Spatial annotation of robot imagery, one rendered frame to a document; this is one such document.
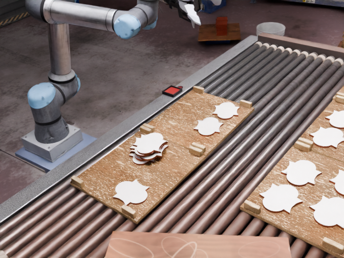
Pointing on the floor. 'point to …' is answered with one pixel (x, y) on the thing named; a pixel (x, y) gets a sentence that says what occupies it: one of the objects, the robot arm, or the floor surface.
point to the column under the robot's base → (57, 159)
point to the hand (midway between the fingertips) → (217, 7)
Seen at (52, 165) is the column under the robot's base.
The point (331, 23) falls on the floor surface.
